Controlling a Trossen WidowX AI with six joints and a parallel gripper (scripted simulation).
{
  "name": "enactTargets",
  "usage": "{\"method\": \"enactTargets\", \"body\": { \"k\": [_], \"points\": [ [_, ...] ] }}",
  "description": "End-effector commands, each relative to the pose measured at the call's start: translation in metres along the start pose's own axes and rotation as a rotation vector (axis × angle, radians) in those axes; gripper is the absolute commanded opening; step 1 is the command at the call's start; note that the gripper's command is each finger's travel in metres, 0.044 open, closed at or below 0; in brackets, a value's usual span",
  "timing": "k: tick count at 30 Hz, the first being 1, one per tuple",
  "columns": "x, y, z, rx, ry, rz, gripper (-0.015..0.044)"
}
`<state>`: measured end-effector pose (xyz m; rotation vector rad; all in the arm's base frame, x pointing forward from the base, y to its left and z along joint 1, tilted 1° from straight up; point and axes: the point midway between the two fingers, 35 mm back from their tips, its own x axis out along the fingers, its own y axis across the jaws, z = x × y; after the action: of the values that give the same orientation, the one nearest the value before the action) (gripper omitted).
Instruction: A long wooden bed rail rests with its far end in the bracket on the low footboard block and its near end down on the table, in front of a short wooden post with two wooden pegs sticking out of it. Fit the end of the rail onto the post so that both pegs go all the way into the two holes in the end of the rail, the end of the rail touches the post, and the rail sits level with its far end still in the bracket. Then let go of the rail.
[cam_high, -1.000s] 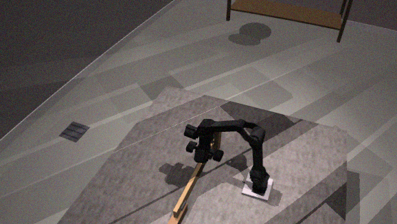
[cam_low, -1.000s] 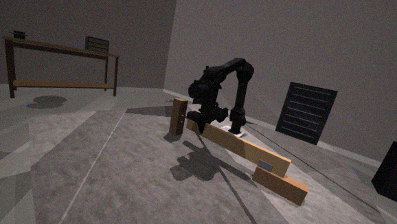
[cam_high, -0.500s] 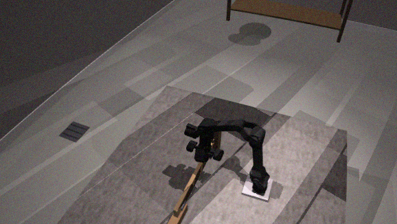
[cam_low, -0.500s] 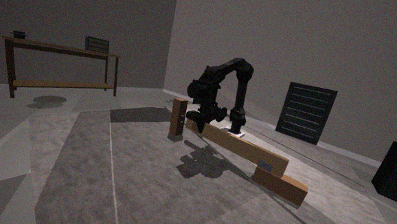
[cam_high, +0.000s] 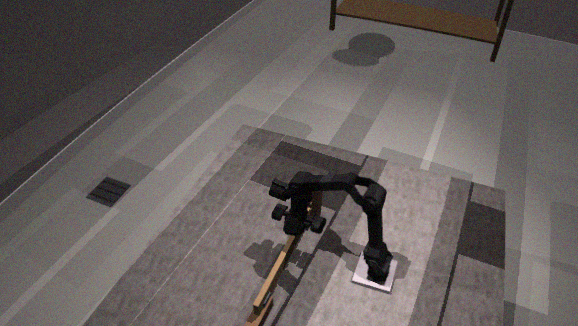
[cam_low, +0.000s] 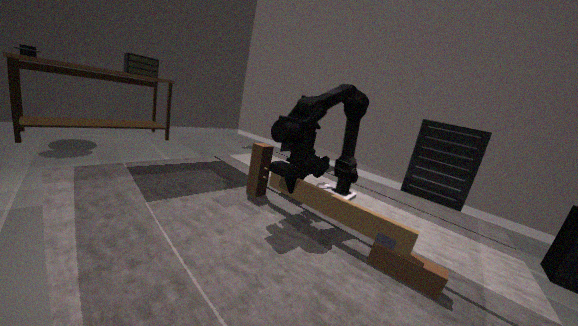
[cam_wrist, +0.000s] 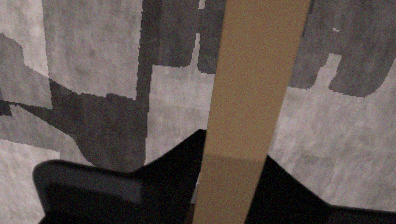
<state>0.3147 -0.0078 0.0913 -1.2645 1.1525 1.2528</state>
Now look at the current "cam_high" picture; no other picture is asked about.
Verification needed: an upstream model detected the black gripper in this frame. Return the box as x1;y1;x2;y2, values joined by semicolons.
271;202;327;234

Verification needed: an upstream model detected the brown wooden rail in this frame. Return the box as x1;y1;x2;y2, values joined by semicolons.
253;235;301;316

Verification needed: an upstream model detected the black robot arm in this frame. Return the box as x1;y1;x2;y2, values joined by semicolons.
269;171;393;286

